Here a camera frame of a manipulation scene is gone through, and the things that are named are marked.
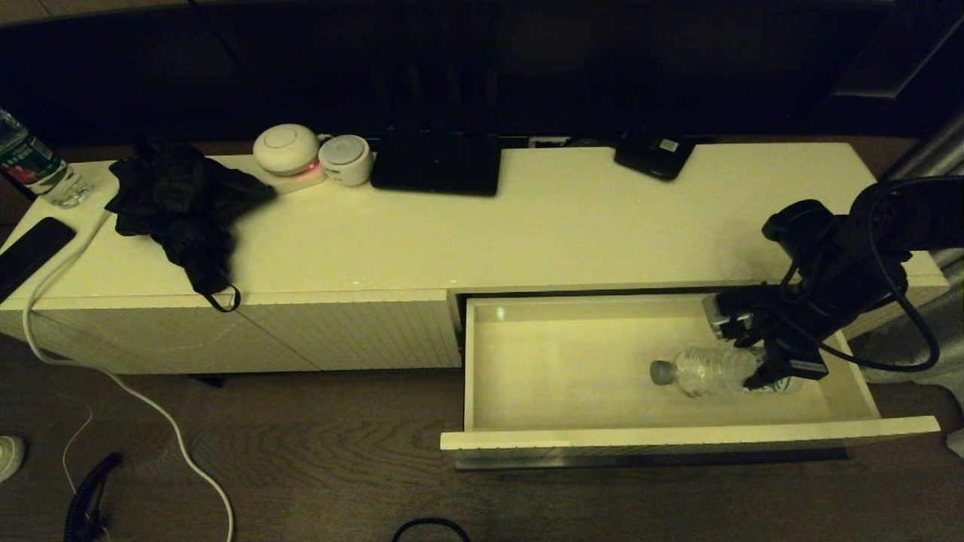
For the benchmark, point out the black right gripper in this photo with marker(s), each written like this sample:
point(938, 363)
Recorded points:
point(798, 324)

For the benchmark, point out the clear bottle with grey cap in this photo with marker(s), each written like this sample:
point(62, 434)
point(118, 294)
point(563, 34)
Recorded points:
point(708, 370)

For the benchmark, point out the white low cabinet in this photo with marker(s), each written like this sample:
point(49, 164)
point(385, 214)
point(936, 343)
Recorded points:
point(452, 233)

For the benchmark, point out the grey curtain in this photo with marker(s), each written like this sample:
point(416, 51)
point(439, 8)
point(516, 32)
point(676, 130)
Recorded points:
point(926, 324)

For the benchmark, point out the small black device with label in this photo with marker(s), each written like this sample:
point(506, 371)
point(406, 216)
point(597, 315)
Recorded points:
point(654, 159)

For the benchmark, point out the black flat box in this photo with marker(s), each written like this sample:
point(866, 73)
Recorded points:
point(437, 165)

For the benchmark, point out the small white cylinder speaker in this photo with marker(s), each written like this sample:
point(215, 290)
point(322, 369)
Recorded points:
point(345, 159)

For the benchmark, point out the flat white base with red light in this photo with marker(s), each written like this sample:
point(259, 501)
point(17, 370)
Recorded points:
point(301, 181)

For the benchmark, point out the white round dome device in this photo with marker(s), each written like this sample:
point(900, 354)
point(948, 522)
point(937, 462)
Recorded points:
point(285, 149)

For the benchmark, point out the black crumpled cloth bag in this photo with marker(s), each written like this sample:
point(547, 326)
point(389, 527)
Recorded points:
point(181, 203)

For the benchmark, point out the black smartphone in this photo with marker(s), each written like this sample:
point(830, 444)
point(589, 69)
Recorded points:
point(30, 256)

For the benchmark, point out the water bottle with green label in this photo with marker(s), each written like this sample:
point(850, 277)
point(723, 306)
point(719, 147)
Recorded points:
point(34, 165)

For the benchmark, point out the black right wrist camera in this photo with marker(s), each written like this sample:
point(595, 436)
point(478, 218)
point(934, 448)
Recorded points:
point(802, 226)

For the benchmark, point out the white wall socket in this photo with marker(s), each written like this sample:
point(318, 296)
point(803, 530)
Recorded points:
point(550, 142)

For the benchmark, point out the dark framed wall panel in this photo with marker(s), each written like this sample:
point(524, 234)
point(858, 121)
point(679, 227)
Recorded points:
point(896, 53)

